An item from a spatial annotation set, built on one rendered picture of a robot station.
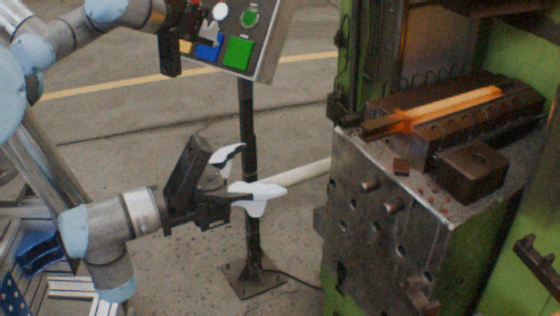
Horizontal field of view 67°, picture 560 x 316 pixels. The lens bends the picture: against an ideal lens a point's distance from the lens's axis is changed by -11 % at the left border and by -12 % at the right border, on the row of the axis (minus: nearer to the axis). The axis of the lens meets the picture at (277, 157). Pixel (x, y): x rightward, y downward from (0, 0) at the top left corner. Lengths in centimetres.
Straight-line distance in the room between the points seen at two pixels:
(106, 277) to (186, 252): 129
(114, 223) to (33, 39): 35
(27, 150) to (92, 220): 15
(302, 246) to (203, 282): 45
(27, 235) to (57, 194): 47
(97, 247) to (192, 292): 120
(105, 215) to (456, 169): 60
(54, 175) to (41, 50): 22
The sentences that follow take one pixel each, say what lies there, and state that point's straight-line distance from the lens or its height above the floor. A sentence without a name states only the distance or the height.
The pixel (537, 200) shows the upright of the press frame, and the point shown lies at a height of 92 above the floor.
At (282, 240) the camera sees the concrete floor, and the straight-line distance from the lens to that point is 208.
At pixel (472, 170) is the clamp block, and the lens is 89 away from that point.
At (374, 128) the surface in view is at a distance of 89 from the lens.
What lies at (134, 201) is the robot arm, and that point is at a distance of 73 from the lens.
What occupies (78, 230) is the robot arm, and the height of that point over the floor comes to 100.
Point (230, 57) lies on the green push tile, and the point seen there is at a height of 100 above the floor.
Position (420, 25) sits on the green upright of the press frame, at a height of 111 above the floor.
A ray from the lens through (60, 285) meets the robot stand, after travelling 176.
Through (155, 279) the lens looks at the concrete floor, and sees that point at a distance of 198.
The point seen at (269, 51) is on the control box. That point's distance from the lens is 119.
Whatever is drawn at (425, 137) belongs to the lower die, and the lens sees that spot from 93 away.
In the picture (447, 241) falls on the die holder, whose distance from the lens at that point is 88.
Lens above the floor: 147
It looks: 35 degrees down
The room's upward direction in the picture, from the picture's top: straight up
